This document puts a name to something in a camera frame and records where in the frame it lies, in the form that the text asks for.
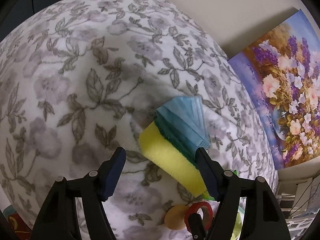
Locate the yellow green sponge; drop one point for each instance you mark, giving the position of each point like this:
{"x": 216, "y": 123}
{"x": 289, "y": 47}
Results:
{"x": 161, "y": 152}

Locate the floral painting canvas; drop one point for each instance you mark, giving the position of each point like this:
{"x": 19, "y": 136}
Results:
{"x": 280, "y": 72}

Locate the lime green cloth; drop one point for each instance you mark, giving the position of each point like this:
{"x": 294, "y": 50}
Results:
{"x": 239, "y": 219}

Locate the floral grey tablecloth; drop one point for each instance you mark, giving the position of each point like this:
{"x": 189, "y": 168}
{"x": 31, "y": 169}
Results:
{"x": 83, "y": 77}

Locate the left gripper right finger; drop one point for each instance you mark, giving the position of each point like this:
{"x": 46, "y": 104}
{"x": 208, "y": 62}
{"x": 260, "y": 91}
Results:
{"x": 263, "y": 218}

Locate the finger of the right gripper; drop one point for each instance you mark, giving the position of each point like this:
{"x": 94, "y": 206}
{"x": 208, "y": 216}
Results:
{"x": 196, "y": 227}

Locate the tan round puff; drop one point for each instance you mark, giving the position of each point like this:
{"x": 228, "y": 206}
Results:
{"x": 174, "y": 218}

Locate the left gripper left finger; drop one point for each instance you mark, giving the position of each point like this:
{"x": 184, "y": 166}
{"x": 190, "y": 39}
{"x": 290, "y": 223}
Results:
{"x": 57, "y": 218}

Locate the blue face mask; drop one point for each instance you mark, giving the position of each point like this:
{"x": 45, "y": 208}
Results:
{"x": 181, "y": 122}

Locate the white lattice chair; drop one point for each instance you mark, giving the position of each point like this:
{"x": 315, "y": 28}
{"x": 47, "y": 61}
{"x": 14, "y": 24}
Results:
{"x": 299, "y": 203}

